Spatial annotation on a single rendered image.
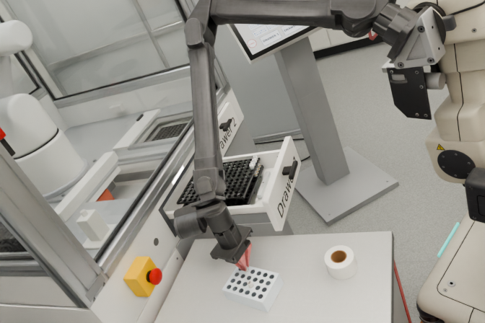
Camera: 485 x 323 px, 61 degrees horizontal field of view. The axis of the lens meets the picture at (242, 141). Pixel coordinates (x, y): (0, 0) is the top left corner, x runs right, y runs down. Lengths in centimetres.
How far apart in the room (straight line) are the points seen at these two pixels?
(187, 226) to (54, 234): 28
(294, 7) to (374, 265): 63
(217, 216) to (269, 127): 221
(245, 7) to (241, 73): 189
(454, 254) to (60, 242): 128
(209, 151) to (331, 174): 153
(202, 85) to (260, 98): 199
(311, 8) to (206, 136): 39
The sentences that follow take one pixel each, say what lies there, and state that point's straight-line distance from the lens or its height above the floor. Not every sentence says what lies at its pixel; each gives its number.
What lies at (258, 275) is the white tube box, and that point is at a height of 79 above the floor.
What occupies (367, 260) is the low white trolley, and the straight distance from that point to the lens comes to 105.
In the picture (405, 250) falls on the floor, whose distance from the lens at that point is 207.
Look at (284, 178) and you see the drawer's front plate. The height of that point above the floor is 89.
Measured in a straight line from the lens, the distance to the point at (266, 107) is 301.
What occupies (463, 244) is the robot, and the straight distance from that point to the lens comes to 170.
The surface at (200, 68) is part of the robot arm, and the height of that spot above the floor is 126.
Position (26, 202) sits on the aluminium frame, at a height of 122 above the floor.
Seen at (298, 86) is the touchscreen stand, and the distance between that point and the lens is 211.
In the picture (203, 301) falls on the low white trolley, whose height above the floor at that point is 76.
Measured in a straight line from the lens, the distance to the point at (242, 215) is 112.
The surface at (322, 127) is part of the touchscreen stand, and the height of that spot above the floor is 41.
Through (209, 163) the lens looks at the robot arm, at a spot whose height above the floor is 109.
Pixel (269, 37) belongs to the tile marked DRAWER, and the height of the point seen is 101.
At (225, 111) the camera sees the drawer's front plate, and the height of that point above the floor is 92.
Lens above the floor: 155
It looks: 28 degrees down
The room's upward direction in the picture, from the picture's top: 24 degrees counter-clockwise
